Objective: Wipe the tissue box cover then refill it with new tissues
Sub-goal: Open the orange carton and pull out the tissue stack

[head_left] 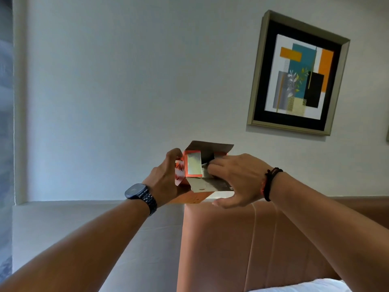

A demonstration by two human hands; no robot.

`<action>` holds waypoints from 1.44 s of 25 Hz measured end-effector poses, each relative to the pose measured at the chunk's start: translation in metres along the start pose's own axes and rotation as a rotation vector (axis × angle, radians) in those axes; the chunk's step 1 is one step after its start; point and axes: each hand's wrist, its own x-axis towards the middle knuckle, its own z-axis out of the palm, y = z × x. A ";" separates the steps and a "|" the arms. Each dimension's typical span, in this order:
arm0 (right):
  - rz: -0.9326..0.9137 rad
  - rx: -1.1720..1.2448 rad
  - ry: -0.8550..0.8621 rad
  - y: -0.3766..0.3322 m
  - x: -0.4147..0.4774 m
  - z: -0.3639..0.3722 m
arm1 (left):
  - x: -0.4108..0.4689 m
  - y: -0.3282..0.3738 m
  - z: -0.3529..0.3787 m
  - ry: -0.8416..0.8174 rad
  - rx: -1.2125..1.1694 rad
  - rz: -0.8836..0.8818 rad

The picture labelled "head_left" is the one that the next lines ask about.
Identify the person's right hand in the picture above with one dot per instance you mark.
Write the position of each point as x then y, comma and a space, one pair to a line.
246, 176

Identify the person's left hand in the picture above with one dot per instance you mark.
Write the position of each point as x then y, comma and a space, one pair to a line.
164, 179

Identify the orange tissue carton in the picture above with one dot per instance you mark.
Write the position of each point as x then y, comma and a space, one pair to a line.
194, 164

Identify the person's right forearm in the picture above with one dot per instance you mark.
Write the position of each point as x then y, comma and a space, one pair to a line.
334, 225

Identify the person's left forearm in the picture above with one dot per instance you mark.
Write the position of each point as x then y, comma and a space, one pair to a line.
76, 255

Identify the dark wristwatch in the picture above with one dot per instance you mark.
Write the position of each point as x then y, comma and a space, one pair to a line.
135, 191

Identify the brown padded headboard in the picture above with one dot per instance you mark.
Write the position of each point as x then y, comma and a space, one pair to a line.
228, 246

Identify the framed abstract picture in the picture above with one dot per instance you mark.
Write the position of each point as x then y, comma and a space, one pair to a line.
297, 79

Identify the large white pillow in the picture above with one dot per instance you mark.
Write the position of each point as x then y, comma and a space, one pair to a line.
304, 287

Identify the grey curtain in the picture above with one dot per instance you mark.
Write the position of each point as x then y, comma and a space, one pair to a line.
6, 118

